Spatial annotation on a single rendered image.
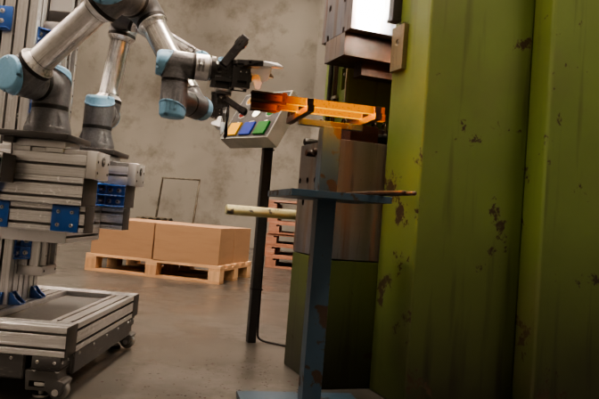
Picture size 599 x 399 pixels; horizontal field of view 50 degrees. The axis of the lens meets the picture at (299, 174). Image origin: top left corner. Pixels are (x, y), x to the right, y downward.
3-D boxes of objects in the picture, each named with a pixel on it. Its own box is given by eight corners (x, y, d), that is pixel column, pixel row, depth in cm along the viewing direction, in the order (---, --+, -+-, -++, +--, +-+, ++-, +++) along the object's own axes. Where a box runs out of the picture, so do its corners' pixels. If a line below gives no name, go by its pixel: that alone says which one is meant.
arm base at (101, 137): (69, 146, 256) (72, 121, 257) (82, 150, 271) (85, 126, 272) (107, 150, 256) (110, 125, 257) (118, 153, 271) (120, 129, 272)
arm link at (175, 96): (196, 122, 188) (200, 85, 189) (176, 116, 178) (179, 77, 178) (173, 121, 191) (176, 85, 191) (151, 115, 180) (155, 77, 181)
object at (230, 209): (226, 215, 280) (227, 203, 280) (224, 215, 285) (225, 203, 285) (320, 223, 295) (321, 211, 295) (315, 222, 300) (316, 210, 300)
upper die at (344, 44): (343, 54, 255) (345, 30, 256) (324, 64, 274) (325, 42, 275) (434, 70, 270) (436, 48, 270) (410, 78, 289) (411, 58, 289)
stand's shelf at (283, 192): (291, 195, 181) (291, 188, 182) (267, 196, 220) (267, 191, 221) (391, 203, 188) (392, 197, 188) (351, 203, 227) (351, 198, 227)
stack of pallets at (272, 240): (353, 269, 797) (357, 207, 801) (356, 274, 720) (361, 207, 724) (266, 262, 802) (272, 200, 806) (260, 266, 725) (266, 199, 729)
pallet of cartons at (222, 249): (252, 275, 616) (257, 228, 618) (229, 285, 522) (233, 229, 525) (122, 263, 634) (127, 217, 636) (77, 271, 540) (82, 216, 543)
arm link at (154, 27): (132, 7, 213) (195, 130, 200) (111, -5, 202) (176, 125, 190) (159, -14, 210) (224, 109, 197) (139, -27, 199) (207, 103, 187)
